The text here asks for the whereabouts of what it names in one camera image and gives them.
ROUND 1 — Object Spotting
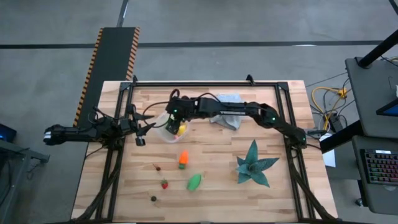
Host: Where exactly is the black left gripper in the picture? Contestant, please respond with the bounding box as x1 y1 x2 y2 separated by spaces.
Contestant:
119 104 157 147

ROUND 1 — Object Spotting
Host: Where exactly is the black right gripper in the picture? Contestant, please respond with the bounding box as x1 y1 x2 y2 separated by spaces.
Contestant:
165 96 192 134

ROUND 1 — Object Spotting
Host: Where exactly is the orange toy carrot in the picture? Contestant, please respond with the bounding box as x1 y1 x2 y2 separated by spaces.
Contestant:
178 149 190 170

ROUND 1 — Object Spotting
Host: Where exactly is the green oblong toy vegetable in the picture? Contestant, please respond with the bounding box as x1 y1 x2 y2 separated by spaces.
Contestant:
186 174 203 192

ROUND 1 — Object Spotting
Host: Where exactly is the clear plastic tupperware container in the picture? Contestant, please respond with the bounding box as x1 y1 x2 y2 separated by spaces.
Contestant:
154 111 190 144

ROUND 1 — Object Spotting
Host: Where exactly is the crumpled grey cloth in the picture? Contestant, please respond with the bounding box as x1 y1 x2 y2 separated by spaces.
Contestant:
208 93 245 131

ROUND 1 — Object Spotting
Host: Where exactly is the black mat with hazard stripes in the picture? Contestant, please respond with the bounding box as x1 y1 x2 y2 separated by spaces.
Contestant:
73 27 141 128

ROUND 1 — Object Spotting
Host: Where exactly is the teal artificial succulent plant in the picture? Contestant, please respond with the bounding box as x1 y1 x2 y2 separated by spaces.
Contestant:
234 139 280 189

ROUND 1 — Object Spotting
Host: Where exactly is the black device with blue light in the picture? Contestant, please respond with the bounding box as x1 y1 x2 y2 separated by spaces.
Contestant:
0 123 18 144

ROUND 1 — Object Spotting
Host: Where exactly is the grey metal cart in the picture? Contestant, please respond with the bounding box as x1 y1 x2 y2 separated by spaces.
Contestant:
0 138 50 224

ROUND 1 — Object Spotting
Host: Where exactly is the white paper sheet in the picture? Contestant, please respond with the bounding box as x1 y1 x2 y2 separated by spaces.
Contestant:
320 133 337 168

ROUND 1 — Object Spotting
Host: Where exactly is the black power adapter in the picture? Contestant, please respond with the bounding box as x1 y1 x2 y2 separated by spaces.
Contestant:
329 113 343 131

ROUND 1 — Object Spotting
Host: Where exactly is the black stand base bar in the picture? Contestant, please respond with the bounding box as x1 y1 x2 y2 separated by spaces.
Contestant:
319 119 358 154

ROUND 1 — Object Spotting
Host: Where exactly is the grey desk with pole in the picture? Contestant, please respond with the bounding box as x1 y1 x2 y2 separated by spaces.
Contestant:
345 57 398 139

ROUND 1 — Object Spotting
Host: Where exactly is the backlit keyboard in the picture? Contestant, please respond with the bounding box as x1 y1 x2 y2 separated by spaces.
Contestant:
360 148 398 186

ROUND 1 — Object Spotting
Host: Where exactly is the black pole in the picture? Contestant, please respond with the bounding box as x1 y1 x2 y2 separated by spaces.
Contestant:
357 29 398 68

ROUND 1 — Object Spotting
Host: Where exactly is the grey desk under keyboard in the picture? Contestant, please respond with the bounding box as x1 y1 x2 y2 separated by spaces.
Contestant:
351 135 398 216

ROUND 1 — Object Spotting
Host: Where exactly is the blue lit screen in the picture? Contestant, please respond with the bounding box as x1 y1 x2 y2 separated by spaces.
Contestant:
376 98 398 118

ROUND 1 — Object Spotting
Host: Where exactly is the black aluminium table frame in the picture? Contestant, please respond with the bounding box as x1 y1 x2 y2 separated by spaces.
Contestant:
71 73 338 223

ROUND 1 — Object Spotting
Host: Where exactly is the yellow cable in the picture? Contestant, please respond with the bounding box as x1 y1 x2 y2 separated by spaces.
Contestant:
312 86 348 131

